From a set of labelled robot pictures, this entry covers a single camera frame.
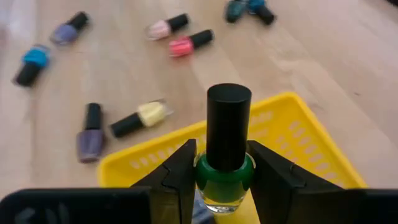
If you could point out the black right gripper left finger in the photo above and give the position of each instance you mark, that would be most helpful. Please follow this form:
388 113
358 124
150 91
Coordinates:
177 174

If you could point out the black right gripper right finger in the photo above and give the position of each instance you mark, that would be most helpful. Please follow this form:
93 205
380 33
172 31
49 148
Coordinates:
273 183

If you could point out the yellow nail polish bottle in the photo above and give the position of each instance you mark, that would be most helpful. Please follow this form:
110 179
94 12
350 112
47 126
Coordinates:
152 113

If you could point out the green nail polish bottle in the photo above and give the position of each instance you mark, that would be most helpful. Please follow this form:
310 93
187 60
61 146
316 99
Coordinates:
228 124

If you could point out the purple nail polish bottle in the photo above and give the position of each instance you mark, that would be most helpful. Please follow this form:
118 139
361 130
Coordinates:
90 143

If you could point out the coral pink nail polish bottle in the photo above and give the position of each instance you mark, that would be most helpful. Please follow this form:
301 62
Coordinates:
182 46

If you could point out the pale pink nail polish bottle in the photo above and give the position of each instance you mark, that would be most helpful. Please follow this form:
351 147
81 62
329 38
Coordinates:
160 29

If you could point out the blue nail polish bottle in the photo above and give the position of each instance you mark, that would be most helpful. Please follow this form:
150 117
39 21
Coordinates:
264 14
28 73

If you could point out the teal nail polish bottle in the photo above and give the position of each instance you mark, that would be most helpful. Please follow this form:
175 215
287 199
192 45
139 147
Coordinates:
235 11

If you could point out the lavender nail polish bottle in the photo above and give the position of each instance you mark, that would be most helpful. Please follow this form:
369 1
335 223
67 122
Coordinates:
66 32

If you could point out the yellow plastic basket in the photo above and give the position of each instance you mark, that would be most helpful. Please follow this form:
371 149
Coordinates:
118 174

